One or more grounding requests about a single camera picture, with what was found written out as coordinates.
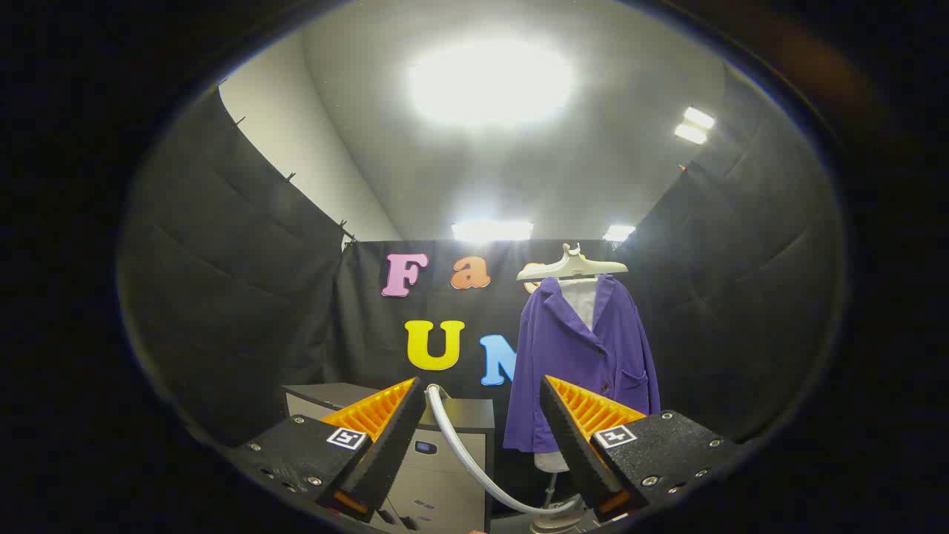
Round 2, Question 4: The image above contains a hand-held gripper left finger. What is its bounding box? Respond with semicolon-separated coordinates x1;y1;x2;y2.
226;376;428;524

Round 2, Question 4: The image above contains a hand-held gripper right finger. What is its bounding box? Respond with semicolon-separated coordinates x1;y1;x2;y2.
539;375;744;524

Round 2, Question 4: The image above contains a grey garment steamer hose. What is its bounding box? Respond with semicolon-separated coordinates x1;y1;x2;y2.
426;383;586;516

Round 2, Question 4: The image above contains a purple corduroy jacket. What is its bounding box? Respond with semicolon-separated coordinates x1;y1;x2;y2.
503;274;661;455

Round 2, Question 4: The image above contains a white clothes hanger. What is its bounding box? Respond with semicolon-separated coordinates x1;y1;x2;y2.
516;243;629;283

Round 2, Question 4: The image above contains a grey cabinet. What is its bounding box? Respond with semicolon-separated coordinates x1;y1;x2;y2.
284;382;496;534

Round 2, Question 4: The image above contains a white mannequin torso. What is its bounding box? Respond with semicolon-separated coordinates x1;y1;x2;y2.
534;276;600;474

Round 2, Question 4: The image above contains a black backdrop cloth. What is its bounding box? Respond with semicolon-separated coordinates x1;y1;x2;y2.
119;82;846;446

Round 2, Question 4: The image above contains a long ceiling light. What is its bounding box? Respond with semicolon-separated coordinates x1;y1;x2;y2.
451;220;535;243

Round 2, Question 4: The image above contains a square ceiling light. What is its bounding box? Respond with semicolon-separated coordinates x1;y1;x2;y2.
673;106;717;146

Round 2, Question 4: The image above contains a large ceiling light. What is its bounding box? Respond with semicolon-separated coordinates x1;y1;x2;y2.
406;37;575;128

